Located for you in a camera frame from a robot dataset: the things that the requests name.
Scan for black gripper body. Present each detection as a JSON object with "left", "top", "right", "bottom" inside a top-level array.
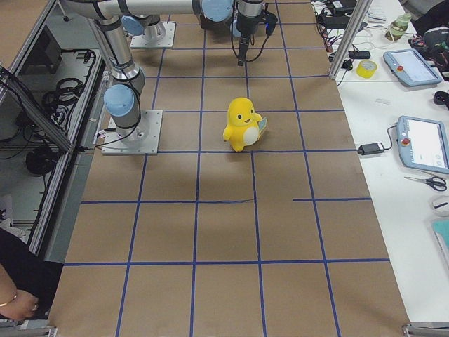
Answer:
[{"left": 237, "top": 33, "right": 251, "bottom": 62}]

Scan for person's forearm with bangle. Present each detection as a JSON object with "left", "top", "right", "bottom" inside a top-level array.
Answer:
[{"left": 0, "top": 265, "right": 18, "bottom": 307}]

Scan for person's hand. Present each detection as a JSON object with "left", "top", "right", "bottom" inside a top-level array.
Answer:
[{"left": 1, "top": 290, "right": 39, "bottom": 321}]

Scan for yellow plush dinosaur toy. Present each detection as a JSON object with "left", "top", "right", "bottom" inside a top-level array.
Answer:
[{"left": 223, "top": 98, "right": 267, "bottom": 152}]

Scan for yellow tape roll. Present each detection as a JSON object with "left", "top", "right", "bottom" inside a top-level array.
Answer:
[{"left": 356, "top": 60, "right": 377, "bottom": 79}]

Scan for green bottle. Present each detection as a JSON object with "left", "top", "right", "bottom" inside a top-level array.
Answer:
[{"left": 384, "top": 13, "right": 411, "bottom": 41}]

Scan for upper teach pendant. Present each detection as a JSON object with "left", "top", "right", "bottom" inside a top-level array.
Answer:
[{"left": 383, "top": 49, "right": 442, "bottom": 87}]

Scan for teach pendant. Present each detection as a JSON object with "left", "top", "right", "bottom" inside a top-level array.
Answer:
[
  {"left": 383, "top": 49, "right": 442, "bottom": 87},
  {"left": 396, "top": 116, "right": 448, "bottom": 174}
]

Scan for black power adapter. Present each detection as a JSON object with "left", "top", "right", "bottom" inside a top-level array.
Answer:
[{"left": 357, "top": 143, "right": 385, "bottom": 155}]

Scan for lower teach pendant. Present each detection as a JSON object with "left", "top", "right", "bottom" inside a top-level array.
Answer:
[{"left": 396, "top": 116, "right": 448, "bottom": 174}]

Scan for black scissors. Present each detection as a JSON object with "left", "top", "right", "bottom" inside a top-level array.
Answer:
[{"left": 406, "top": 176, "right": 448, "bottom": 192}]

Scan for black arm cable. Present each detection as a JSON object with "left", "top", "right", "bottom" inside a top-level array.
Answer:
[{"left": 229, "top": 20, "right": 273, "bottom": 64}]

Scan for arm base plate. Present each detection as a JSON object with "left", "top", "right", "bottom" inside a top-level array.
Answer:
[
  {"left": 101, "top": 110, "right": 163, "bottom": 156},
  {"left": 130, "top": 21, "right": 176, "bottom": 49}
]

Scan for aluminium frame post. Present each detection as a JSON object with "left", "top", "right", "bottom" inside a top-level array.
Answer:
[{"left": 328, "top": 0, "right": 372, "bottom": 79}]

